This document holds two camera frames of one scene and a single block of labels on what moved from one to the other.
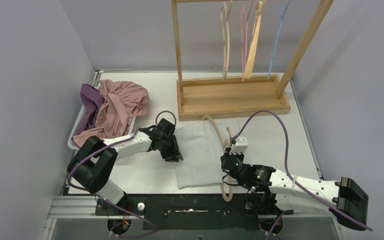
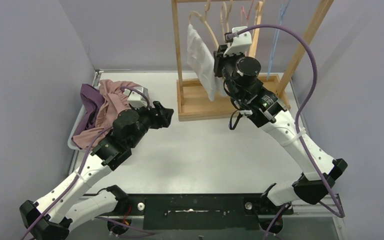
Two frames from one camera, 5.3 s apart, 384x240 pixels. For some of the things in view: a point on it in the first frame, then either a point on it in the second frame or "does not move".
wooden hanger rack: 210,98 does not move
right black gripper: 228,149 to 220,59
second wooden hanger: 225,16 does not move
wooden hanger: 227,143 to 207,7
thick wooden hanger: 247,71 does not move
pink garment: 121,102 does not move
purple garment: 91,98 does not move
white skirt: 202,151 to 200,51
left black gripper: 171,148 to 158,115
